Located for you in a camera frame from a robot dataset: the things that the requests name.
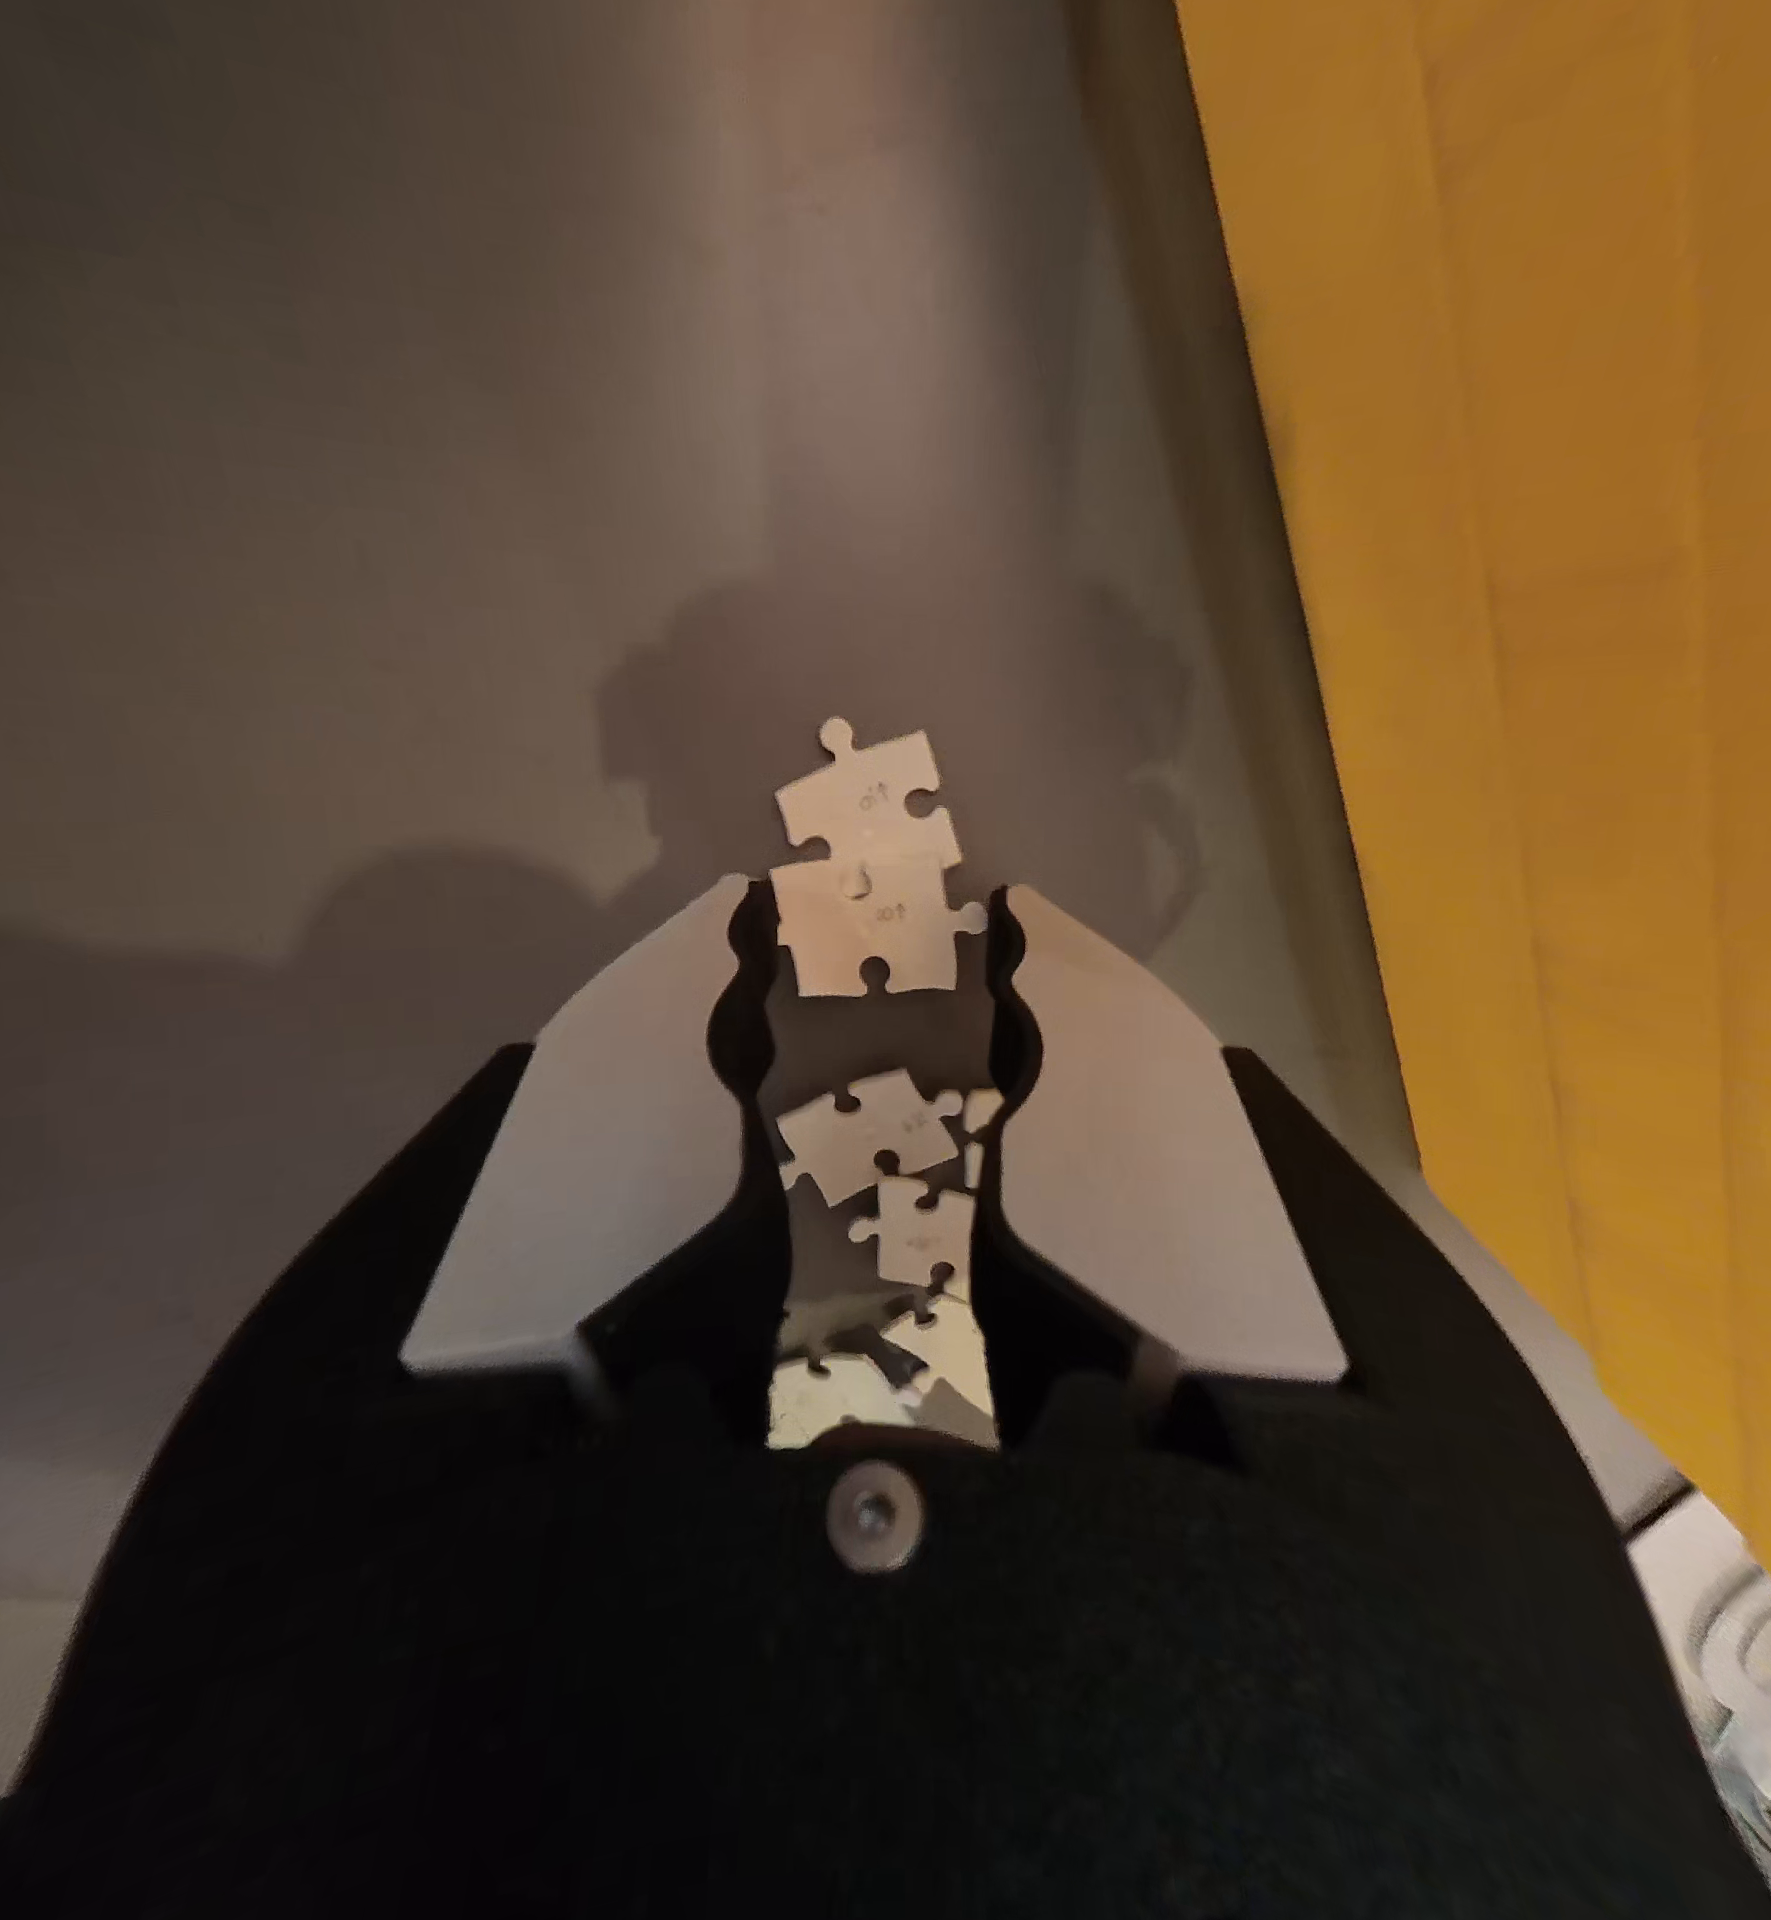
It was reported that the joined white puzzle piece pair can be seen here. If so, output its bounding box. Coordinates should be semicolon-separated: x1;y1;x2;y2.
772;715;991;1002

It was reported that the cluster of white puzzle pieces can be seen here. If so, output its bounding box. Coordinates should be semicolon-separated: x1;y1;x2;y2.
764;1072;1001;1449

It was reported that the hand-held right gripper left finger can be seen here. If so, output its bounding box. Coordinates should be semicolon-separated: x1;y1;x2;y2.
396;871;796;1446

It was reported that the white tablet stand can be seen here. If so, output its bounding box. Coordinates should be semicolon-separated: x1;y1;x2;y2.
1625;1487;1771;1920

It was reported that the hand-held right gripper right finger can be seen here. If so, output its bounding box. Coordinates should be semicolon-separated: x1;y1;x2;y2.
973;880;1347;1449

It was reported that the yellow plastic bin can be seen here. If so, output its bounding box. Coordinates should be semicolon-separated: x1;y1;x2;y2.
1178;0;1771;1642

